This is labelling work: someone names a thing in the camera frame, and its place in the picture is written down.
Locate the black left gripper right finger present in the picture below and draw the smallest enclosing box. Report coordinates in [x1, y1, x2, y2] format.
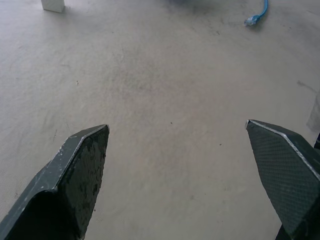
[244, 119, 320, 240]

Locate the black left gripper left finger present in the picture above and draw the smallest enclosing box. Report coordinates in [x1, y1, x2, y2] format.
[0, 124, 111, 240]

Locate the blue cable with connector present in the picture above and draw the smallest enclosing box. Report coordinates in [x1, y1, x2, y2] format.
[243, 0, 269, 27]

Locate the white box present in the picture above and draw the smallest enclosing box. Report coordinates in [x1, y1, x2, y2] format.
[41, 0, 65, 13]

